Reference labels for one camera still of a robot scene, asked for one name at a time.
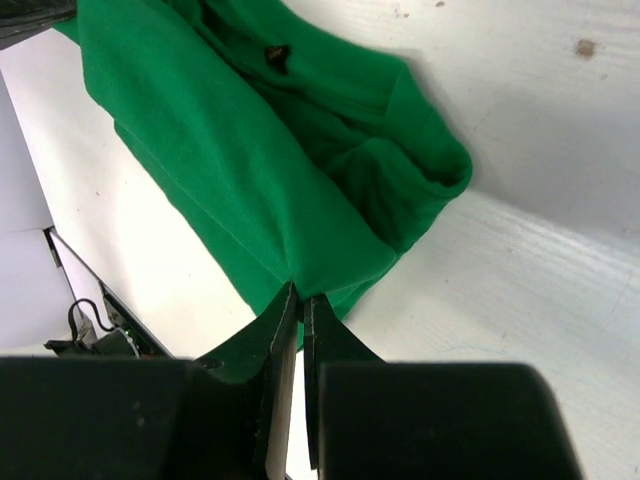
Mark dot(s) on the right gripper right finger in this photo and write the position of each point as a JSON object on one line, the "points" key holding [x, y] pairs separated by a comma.
{"points": [[372, 419]]}

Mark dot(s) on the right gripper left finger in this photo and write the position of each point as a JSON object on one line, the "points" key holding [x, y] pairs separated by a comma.
{"points": [[225, 415]]}

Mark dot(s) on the green polo shirt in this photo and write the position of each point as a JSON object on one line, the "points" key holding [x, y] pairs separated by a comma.
{"points": [[294, 155]]}

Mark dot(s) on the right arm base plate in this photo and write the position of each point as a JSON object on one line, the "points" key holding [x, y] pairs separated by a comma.
{"points": [[99, 321]]}

